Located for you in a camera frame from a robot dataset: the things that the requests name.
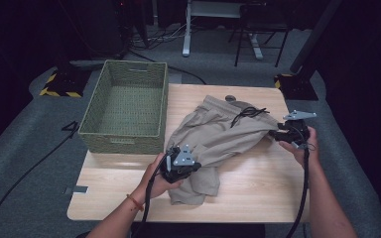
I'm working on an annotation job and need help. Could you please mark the red string bracelet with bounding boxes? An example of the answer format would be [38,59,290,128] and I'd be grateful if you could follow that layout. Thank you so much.
[126,193,145,212]

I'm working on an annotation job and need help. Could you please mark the person's left hand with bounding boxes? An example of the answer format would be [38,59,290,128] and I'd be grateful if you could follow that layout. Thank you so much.
[138,152,185,200]

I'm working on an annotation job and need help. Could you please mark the black slanted pole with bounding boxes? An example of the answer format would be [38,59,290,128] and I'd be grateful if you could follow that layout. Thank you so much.
[289,0,343,74]

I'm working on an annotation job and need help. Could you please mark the right hand-held gripper black cable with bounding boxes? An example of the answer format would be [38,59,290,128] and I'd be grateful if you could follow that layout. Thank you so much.
[286,127,312,238]

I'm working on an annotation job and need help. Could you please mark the person's right hand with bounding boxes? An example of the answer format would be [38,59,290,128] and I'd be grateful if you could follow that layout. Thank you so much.
[279,126,320,171]

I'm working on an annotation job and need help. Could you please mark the khaki pants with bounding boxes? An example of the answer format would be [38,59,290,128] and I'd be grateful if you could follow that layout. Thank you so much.
[166,94,281,206]

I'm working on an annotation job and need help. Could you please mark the black yellow-striped stand base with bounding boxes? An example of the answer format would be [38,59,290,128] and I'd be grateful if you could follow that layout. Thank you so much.
[274,72,319,101]
[39,67,92,99]

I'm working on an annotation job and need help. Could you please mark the thin black floor cable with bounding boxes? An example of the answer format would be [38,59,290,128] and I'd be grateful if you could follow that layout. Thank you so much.
[128,49,208,85]

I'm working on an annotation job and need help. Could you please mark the hand-held gripper black cable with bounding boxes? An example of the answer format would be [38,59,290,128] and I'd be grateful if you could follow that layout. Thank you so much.
[131,155,167,238]
[286,127,312,238]

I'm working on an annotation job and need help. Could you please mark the grey tape piece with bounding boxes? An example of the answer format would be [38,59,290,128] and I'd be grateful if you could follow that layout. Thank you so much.
[63,185,89,195]

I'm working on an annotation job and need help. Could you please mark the white desk frame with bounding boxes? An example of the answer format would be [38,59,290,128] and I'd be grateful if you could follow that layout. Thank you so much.
[182,0,266,61]

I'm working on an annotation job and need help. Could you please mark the left hand-held gripper black cable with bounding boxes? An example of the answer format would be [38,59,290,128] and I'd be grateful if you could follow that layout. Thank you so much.
[131,155,167,238]

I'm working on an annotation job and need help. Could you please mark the green woven basket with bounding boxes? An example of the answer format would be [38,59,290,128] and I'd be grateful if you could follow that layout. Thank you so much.
[77,59,169,156]

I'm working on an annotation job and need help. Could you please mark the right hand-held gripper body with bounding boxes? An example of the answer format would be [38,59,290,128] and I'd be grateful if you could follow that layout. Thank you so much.
[277,109,318,151]

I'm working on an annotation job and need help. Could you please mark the bundle of floor cables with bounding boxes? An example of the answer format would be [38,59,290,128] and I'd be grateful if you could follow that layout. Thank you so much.
[128,23,196,52]

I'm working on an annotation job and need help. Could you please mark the long black floor cable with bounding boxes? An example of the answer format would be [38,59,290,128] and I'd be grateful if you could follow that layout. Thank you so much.
[0,130,80,238]

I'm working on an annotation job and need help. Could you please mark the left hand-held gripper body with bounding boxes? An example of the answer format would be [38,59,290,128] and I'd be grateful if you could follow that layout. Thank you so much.
[160,143,197,184]

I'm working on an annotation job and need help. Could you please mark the black metal chair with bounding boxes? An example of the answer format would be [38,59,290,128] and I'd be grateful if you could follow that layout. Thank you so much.
[227,2,292,68]

